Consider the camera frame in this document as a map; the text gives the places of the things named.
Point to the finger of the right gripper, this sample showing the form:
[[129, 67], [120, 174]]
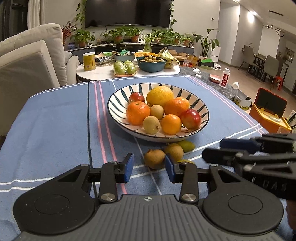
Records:
[[237, 158], [263, 144]]

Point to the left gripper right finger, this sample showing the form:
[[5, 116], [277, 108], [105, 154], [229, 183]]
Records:
[[226, 200]]

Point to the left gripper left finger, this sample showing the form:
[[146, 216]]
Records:
[[70, 200]]

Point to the green mango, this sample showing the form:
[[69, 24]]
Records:
[[186, 145]]

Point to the brown kiwi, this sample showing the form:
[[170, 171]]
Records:
[[174, 152], [154, 159]]

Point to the orange tool case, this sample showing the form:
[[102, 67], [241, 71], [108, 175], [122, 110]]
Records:
[[268, 110]]

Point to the red apple front right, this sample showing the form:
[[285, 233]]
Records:
[[190, 119]]

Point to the red apple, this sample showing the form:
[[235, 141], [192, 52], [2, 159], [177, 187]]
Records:
[[135, 97], [190, 119]]

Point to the front small orange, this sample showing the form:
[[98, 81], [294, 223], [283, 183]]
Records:
[[171, 124]]

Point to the dark marble round table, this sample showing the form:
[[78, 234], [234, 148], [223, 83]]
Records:
[[228, 92]]

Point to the right back orange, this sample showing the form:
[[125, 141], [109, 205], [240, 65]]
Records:
[[176, 106]]

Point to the white red-label bottle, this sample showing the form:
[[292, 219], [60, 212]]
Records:
[[224, 78]]

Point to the blue striped tablecloth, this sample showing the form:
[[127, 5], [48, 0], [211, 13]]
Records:
[[61, 128]]

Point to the pink plate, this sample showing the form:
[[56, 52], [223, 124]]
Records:
[[215, 78]]

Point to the kiwi in bowl front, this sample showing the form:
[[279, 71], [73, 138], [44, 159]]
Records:
[[151, 125]]

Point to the kiwi in bowl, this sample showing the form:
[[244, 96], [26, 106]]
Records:
[[151, 125], [157, 111]]

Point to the kiwi in bowl centre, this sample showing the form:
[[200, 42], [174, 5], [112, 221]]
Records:
[[157, 111]]

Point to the striped ceramic fruit bowl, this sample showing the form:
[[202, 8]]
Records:
[[118, 103]]

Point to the large yellow grapefruit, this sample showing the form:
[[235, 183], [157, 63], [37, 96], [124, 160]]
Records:
[[159, 95]]

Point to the grey dining chair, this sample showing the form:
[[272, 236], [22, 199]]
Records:
[[248, 58]]

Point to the left orange in bowl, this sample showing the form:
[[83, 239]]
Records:
[[136, 112]]

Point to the red apple back left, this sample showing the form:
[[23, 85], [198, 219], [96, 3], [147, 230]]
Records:
[[135, 97]]

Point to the banana bunch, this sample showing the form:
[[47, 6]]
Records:
[[171, 61]]

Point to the cardboard box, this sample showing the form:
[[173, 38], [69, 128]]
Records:
[[179, 56]]

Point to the tall leafy floor plant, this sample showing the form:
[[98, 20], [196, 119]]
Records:
[[206, 43]]

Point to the teal bowl of longans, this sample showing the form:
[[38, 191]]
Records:
[[151, 65]]

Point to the tray of green apples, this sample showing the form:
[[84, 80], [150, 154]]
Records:
[[124, 68]]

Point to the glass vase with plant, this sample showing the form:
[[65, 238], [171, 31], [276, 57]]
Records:
[[148, 39]]

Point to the white round coffee table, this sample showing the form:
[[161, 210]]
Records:
[[105, 72]]

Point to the beige sofa armchair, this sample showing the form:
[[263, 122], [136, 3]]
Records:
[[31, 62]]

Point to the yellow tin can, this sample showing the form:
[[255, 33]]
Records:
[[89, 61]]

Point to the black tv console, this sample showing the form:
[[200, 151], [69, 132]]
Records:
[[133, 47]]

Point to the potted green plant left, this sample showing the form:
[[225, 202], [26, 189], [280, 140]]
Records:
[[82, 37]]

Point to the red flower plant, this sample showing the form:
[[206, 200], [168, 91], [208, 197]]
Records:
[[67, 31]]

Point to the grey curtain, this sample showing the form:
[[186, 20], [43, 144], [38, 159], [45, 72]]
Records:
[[36, 14]]

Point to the black wall television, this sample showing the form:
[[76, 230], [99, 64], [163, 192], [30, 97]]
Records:
[[155, 13]]

